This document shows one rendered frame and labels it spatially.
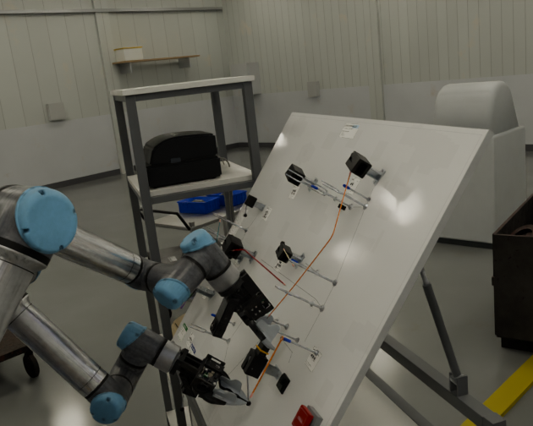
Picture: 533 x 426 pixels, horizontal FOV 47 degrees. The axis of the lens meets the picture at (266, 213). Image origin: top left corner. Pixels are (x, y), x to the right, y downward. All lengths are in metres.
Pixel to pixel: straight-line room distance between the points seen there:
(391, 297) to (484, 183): 4.61
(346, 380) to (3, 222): 0.76
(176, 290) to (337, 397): 0.42
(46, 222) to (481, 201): 5.12
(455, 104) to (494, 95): 0.35
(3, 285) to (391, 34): 11.71
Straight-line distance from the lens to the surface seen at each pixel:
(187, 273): 1.41
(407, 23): 12.36
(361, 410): 2.03
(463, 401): 1.69
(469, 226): 6.07
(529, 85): 11.33
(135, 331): 1.59
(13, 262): 1.16
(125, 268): 1.45
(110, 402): 1.50
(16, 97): 12.69
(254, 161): 2.43
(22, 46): 12.84
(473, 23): 11.72
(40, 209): 1.14
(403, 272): 1.35
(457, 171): 1.37
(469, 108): 5.95
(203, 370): 1.58
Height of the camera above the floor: 1.87
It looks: 13 degrees down
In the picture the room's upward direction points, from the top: 6 degrees counter-clockwise
